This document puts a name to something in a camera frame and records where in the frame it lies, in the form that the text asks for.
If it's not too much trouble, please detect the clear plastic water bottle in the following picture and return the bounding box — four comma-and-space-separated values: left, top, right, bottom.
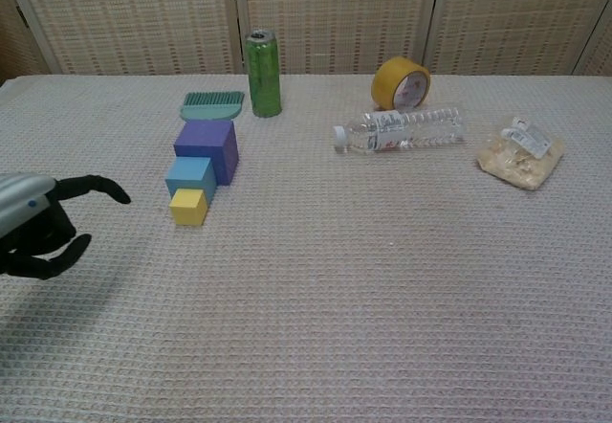
333, 104, 466, 155

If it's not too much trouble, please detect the green drink can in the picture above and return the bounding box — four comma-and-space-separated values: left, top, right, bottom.
245, 29, 283, 120

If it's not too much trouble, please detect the teal hand brush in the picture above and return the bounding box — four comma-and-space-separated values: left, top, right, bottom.
180, 90, 246, 122

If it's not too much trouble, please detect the medium blue foam cube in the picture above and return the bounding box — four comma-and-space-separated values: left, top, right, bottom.
164, 156, 217, 203

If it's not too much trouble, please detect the small yellow foam cube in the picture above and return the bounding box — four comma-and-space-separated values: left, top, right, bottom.
168, 189, 208, 227

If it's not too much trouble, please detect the white waffle-weave tablecloth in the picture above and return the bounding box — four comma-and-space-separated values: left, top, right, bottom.
0, 74, 612, 423

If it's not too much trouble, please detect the beige woven folding screen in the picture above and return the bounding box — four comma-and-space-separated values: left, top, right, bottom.
0, 0, 612, 78

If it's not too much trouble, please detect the clear bag of snacks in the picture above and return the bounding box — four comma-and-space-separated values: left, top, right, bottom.
475, 115, 566, 191

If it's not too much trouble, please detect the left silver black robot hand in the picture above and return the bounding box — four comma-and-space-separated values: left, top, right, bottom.
0, 173, 132, 281

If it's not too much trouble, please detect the large purple foam cube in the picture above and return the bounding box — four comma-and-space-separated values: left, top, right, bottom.
173, 120, 239, 187

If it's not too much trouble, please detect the yellow packing tape roll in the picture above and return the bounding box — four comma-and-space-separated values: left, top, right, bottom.
371, 56, 431, 111

